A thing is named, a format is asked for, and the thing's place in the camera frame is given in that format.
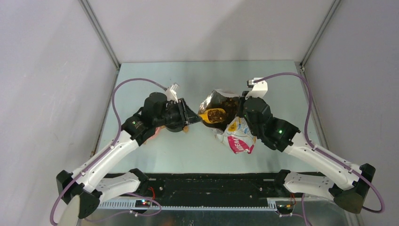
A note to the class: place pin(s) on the pink cat bowl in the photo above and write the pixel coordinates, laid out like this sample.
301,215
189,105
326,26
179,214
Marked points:
156,133

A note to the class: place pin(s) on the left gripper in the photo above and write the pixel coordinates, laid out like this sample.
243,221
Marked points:
185,113

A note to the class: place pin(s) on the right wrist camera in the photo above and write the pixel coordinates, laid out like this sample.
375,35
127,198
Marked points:
259,88

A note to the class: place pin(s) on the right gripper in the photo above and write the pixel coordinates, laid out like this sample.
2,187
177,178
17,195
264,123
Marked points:
241,100

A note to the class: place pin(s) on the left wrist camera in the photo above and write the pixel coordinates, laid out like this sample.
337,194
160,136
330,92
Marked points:
171,92

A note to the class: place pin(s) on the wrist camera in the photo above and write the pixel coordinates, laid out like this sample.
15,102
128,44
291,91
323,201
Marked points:
171,92
259,88

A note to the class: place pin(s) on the yellow plastic scoop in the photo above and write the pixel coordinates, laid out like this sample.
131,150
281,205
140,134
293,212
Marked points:
214,115

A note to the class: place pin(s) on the aluminium frame rail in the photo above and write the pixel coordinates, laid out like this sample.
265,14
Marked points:
215,191

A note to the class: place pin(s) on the black pet bowl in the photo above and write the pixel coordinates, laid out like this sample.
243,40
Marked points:
176,126

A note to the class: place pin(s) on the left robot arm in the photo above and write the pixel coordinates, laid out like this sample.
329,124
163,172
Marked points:
88,181

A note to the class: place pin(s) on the cat food bag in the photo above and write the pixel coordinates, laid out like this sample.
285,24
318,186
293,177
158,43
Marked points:
234,133

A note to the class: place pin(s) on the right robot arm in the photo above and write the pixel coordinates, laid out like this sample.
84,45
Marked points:
343,182

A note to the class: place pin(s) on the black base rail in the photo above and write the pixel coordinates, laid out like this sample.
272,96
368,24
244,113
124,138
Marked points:
213,190

